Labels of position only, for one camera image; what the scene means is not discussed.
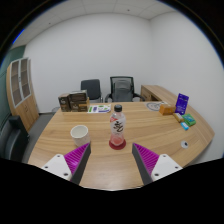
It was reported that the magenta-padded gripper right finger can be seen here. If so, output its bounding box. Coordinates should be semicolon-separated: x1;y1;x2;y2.
131;142;184;186

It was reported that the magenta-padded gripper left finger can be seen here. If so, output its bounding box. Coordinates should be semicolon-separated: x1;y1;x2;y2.
40;142;92;185

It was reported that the clear drink bottle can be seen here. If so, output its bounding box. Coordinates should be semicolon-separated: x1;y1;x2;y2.
109;104;127;148

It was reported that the white ceramic mug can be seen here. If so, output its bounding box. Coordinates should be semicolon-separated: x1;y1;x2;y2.
69;124;91;148

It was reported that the flat round red coaster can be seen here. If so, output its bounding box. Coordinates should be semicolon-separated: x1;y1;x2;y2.
108;139;127;151

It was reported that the light blue small pack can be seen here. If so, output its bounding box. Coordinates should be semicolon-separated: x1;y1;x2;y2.
179;121;190;131

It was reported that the wide dark brown box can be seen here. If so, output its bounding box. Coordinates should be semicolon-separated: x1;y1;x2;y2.
68;89;89;102
69;97;91;113

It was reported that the round white disc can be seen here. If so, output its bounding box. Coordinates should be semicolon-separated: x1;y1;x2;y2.
145;101;163;112

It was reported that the white printed leaflet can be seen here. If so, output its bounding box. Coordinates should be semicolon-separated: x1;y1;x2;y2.
87;104;112;114

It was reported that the orange cardboard box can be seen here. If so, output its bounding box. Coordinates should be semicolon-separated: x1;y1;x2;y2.
158;103;177;116

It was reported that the small dark brown box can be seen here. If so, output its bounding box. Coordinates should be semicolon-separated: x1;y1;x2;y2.
57;93;72;113

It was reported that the green small pack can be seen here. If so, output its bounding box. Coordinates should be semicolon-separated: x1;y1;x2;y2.
181;113;197;127

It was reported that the purple standing card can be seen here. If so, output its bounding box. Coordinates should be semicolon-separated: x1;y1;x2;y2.
174;93;190;116

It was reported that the low wooden side desk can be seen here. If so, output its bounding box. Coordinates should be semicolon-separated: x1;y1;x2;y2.
140;84;179;106

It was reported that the black mesh office chair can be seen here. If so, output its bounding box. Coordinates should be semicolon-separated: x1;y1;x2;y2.
104;76;147;103

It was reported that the wooden glass-door shelf cabinet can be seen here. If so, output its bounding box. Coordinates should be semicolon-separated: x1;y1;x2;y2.
5;57;40;132

